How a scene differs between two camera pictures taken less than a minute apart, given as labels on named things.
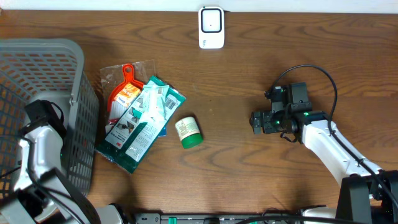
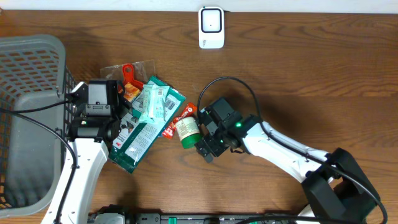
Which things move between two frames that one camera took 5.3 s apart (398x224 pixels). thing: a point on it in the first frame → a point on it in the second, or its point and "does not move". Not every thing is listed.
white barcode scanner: (211, 27) does not move
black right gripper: (258, 121) → (206, 146)
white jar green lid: (189, 133) does not move
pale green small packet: (153, 102) does not move
